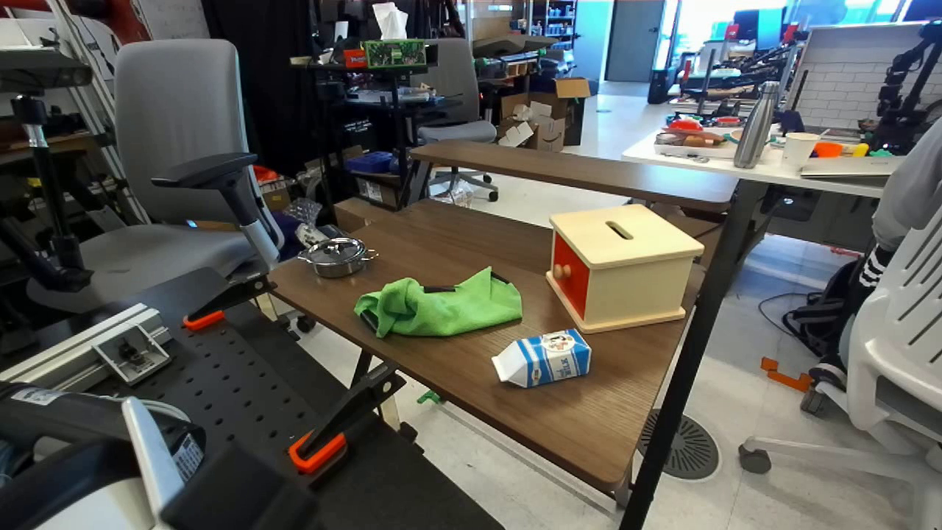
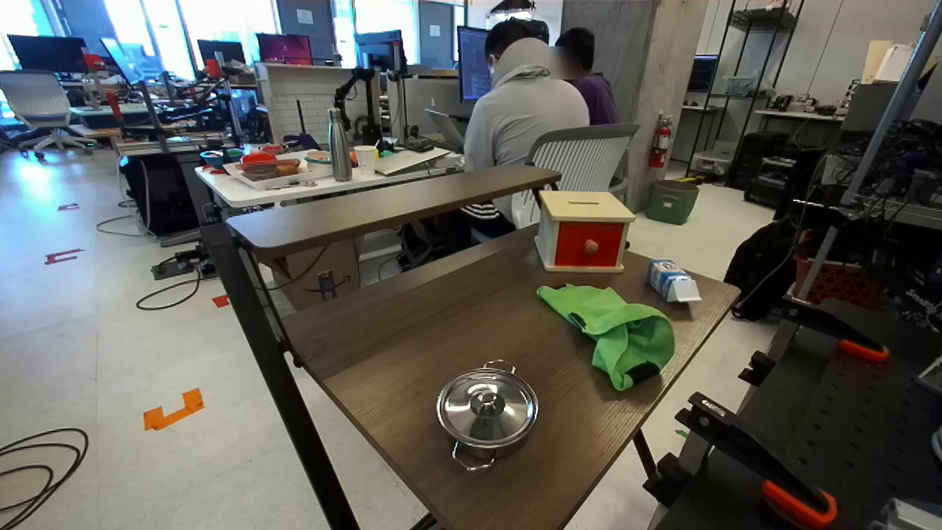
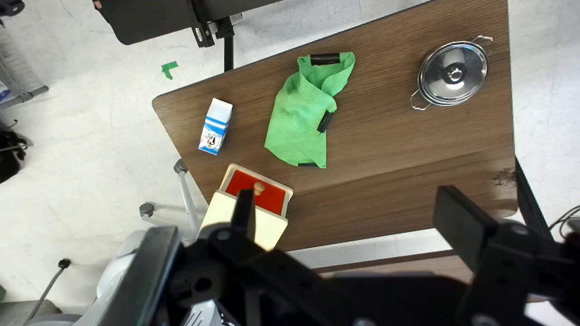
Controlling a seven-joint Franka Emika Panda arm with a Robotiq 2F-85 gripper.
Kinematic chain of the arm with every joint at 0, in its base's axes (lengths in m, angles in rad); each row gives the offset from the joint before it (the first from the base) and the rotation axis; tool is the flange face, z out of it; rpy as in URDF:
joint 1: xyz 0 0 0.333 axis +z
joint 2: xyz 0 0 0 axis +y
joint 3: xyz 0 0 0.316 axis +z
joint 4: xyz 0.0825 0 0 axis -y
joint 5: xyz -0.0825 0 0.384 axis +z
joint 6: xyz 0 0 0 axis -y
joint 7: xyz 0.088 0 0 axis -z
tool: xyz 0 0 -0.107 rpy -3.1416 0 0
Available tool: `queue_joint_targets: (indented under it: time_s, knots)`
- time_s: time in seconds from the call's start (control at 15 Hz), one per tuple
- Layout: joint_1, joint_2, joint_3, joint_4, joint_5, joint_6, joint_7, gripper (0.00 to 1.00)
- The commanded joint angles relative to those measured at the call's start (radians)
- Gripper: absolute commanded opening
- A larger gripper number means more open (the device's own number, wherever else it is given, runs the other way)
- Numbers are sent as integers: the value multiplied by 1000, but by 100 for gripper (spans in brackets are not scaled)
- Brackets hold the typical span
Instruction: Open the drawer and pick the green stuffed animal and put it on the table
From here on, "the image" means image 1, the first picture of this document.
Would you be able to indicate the red lid wooden box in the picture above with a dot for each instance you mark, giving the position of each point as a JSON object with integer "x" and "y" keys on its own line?
{"x": 573, "y": 281}

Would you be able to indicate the white black robot base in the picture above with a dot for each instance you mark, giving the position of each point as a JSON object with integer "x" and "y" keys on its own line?
{"x": 90, "y": 472}

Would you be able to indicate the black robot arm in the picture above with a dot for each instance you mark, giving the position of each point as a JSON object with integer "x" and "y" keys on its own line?
{"x": 903, "y": 91}

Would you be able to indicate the green microfibre cloth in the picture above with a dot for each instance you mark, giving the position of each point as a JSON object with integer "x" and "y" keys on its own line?
{"x": 443, "y": 310}

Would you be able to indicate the blue white milk carton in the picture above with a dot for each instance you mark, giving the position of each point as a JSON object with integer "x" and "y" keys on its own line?
{"x": 548, "y": 359}

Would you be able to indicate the round metal clamp fixture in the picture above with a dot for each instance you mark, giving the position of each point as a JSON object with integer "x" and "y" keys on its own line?
{"x": 339, "y": 258}

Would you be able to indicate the cardboard boxes stack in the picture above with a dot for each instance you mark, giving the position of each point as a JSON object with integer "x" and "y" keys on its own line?
{"x": 535, "y": 120}

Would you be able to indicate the light wooden box with slot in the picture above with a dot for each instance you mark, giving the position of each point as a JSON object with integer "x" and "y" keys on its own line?
{"x": 635, "y": 263}

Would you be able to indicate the grey swivel chair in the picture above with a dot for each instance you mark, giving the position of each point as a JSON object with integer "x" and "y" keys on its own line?
{"x": 454, "y": 91}

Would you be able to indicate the green circuit board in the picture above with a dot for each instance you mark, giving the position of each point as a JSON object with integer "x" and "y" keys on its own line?
{"x": 398, "y": 55}

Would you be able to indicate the red toy pile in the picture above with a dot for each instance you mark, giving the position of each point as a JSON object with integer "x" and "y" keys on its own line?
{"x": 686, "y": 133}

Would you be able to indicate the black perforated mounting board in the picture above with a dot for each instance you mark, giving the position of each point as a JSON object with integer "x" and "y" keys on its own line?
{"x": 245, "y": 385}

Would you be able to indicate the round floor drain cover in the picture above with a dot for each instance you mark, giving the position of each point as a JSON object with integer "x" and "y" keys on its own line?
{"x": 692, "y": 448}

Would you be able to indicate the steel thermos bottle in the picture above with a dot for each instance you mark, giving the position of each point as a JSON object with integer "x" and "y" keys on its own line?
{"x": 755, "y": 133}

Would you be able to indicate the grey office chair with armrest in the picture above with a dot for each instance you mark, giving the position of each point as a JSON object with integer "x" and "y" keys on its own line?
{"x": 181, "y": 120}

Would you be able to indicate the orange plastic floor piece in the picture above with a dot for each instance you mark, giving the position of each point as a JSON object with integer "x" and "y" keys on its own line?
{"x": 785, "y": 376}

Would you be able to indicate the white paper cup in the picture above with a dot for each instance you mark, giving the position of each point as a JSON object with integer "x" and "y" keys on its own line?
{"x": 798, "y": 152}

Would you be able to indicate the orange bowl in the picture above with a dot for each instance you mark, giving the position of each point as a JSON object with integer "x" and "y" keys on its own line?
{"x": 827, "y": 152}

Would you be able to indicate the grey flat tray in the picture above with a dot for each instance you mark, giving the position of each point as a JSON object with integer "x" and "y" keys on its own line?
{"x": 848, "y": 170}

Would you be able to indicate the white perforated panel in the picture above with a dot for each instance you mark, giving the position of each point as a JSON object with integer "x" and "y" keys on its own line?
{"x": 844, "y": 76}

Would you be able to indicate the black tripod stand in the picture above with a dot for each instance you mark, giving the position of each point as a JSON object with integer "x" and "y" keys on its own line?
{"x": 46, "y": 177}

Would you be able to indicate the white plastic office chair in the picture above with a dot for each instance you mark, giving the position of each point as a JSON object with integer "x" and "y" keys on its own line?
{"x": 903, "y": 344}

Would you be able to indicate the seated person in grey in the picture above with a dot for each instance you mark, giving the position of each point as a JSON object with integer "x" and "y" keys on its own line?
{"x": 907, "y": 197}

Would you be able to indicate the aluminium bracket plate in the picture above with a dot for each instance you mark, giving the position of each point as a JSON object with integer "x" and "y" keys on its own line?
{"x": 134, "y": 354}

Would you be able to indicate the aluminium extrusion rail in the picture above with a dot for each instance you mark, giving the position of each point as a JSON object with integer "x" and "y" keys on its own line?
{"x": 77, "y": 344}

